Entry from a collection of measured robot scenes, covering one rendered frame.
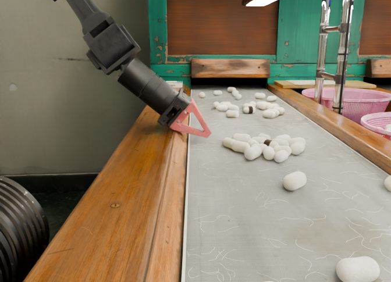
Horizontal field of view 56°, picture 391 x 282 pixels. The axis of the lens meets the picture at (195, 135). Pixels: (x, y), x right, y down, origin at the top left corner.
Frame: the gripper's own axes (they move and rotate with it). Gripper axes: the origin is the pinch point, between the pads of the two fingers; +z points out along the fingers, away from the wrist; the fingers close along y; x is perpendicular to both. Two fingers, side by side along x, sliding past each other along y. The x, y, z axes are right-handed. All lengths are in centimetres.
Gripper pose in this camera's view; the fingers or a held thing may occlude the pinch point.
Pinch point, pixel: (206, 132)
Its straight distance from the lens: 72.7
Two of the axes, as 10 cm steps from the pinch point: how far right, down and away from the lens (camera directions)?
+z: 7.7, 6.1, 1.6
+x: -6.3, 7.5, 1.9
